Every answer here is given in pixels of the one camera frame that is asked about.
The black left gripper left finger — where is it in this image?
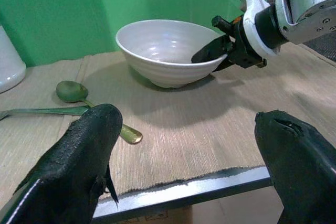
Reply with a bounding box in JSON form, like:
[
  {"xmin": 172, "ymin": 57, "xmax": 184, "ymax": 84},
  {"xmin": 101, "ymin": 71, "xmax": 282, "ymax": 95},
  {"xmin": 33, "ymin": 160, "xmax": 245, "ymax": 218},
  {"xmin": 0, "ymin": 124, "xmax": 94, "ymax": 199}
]
[{"xmin": 0, "ymin": 103, "xmax": 123, "ymax": 224}]

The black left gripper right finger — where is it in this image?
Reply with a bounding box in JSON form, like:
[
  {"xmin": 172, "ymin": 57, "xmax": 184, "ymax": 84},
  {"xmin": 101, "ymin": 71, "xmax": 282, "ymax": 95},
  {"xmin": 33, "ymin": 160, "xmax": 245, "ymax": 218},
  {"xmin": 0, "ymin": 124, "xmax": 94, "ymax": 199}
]
[{"xmin": 255, "ymin": 110, "xmax": 336, "ymax": 224}]

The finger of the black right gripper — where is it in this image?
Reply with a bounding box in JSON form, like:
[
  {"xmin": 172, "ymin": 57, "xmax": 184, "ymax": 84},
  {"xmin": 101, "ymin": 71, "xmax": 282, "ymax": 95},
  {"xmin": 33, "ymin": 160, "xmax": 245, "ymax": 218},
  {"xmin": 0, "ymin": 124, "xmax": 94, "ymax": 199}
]
[
  {"xmin": 212, "ymin": 60, "xmax": 238, "ymax": 72},
  {"xmin": 191, "ymin": 35, "xmax": 234, "ymax": 64}
]

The white ribbed ceramic bowl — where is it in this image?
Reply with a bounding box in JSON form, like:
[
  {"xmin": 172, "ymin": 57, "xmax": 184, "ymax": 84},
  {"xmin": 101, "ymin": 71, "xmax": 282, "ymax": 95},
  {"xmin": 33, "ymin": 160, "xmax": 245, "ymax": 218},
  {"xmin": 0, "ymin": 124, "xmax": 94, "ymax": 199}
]
[{"xmin": 115, "ymin": 19, "xmax": 228, "ymax": 89}]

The gold metal spoon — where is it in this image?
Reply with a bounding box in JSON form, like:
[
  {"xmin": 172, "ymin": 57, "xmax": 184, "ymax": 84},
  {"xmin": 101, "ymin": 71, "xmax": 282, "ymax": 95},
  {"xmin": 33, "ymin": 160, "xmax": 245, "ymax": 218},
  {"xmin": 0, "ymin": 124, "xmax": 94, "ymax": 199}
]
[{"xmin": 56, "ymin": 80, "xmax": 143, "ymax": 145}]

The beige woven placemat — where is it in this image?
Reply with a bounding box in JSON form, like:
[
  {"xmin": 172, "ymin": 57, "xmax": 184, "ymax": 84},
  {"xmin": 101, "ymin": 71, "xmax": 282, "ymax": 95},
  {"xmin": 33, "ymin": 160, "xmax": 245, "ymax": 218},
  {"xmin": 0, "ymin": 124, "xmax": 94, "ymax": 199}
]
[
  {"xmin": 0, "ymin": 58, "xmax": 89, "ymax": 206},
  {"xmin": 76, "ymin": 42, "xmax": 336, "ymax": 196}
]

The white ceramic vessel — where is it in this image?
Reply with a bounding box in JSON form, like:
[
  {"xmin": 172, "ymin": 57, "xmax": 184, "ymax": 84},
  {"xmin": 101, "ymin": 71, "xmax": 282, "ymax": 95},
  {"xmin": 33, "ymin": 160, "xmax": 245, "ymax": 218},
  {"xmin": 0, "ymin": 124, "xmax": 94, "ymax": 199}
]
[{"xmin": 0, "ymin": 24, "xmax": 27, "ymax": 94}]

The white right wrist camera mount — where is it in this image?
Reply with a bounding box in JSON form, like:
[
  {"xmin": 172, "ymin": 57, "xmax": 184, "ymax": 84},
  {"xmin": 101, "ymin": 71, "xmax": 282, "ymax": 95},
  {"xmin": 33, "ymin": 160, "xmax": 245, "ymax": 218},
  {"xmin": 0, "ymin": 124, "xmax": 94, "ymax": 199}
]
[{"xmin": 224, "ymin": 0, "xmax": 281, "ymax": 58}]

